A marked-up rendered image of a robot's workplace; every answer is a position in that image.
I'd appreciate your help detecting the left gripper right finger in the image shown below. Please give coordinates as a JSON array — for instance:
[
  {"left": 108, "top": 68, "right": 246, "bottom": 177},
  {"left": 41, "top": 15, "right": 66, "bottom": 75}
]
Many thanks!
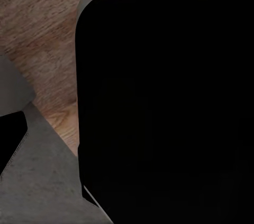
[{"left": 237, "top": 111, "right": 254, "bottom": 153}]

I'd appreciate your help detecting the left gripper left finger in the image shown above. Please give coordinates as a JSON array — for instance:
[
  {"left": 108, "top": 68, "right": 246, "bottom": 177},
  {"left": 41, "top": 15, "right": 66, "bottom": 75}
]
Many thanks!
[{"left": 0, "top": 111, "right": 28, "bottom": 174}]

